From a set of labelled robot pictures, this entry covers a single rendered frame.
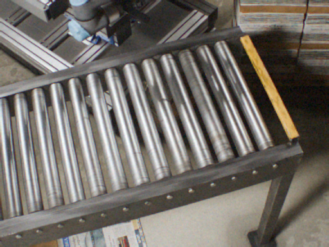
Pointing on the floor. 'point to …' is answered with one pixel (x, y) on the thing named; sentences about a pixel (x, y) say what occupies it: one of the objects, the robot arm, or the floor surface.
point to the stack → (288, 28)
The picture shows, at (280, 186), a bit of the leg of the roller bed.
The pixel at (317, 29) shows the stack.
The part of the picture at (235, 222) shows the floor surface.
